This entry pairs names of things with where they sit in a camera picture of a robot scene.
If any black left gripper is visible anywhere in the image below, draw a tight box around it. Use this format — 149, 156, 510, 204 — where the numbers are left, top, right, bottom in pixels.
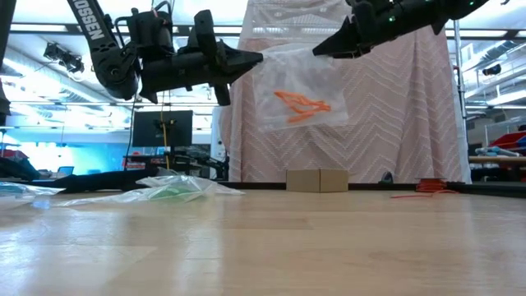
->
139, 10, 265, 107

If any black ceiling spotlight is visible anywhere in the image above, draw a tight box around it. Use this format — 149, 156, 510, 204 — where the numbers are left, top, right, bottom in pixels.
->
43, 42, 86, 76

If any black aluminium table frame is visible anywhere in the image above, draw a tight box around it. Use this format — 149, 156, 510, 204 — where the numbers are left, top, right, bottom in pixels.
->
0, 176, 526, 199

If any thin black hanging cable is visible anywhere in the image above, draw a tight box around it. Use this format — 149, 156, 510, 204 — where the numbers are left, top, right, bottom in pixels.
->
125, 96, 137, 161

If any dark cluttered desk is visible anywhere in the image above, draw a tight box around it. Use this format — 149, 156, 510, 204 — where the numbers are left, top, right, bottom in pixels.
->
122, 146, 215, 178

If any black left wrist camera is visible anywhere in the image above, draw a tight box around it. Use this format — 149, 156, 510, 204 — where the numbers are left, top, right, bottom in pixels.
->
125, 7, 176, 58

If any black tripod stand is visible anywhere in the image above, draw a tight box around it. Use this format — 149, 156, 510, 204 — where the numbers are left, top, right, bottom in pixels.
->
215, 155, 230, 181

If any small cardboard box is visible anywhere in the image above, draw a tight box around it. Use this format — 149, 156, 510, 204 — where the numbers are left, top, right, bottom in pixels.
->
286, 169, 350, 193

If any red storage bin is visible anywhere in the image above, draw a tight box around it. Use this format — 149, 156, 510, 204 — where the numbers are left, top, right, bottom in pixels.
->
488, 130, 526, 151

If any black computer monitor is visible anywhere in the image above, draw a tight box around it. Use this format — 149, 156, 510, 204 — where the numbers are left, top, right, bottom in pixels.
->
131, 109, 194, 148

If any green rubber band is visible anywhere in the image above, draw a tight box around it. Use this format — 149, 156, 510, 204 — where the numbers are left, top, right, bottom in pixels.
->
147, 185, 202, 201

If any wooden workbench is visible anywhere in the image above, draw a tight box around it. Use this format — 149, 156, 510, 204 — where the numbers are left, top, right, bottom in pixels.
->
468, 155, 526, 182

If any blue white roll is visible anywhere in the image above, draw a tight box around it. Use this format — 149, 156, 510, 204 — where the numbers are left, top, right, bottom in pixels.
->
474, 146, 522, 159

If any metal curtain rack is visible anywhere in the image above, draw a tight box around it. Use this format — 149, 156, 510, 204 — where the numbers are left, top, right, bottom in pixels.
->
451, 18, 472, 184

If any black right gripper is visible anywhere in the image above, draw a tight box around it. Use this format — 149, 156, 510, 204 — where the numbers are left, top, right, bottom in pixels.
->
311, 0, 437, 59

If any pink chevron curtain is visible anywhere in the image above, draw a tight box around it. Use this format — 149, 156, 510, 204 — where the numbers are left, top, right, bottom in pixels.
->
228, 0, 473, 184

